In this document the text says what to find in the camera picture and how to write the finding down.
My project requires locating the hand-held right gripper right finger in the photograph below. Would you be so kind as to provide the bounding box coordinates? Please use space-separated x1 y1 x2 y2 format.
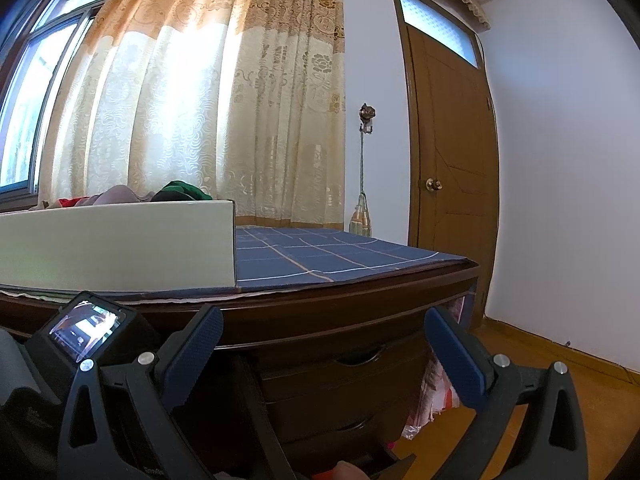
424 305 590 480

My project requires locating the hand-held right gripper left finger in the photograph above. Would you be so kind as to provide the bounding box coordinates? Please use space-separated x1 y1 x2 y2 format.
56 304 224 480

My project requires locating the white cardboard box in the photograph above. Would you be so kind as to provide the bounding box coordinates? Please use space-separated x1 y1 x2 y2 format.
0 199 237 292

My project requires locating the green and black underwear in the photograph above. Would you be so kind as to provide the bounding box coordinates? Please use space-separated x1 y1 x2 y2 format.
151 180 213 202

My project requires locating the grey bra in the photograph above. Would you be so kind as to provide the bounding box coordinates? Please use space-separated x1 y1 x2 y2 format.
90 185 153 206

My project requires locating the wooden side drawer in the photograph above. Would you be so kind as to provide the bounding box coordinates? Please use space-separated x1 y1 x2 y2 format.
257 337 431 403
265 395 426 446

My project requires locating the person's right hand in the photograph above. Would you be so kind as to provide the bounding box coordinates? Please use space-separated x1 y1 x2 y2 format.
327 461 368 480

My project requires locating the pink printed plastic bag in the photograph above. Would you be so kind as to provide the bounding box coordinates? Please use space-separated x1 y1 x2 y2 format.
400 355 461 441

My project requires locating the pink patterned cloth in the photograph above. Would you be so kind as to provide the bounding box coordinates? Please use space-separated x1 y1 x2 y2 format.
447 292 476 328

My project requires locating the dark wooden desk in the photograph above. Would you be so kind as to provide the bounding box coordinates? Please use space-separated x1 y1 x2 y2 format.
0 260 482 480

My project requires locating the blue tiled tabletop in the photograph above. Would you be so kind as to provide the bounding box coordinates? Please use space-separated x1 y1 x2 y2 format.
0 225 468 306

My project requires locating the curtain tieback tassel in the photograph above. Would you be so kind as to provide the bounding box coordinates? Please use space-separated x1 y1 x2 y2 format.
348 125 373 237

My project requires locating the brown wooden door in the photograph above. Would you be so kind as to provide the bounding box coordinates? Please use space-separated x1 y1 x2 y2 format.
390 0 501 261

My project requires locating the cream patterned curtain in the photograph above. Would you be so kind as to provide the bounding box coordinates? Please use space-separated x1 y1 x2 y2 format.
37 0 347 228

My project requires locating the window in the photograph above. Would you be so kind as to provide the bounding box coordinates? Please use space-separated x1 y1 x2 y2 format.
0 0 108 201

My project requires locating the metal wall hook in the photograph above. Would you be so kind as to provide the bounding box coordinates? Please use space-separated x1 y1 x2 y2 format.
359 103 378 136

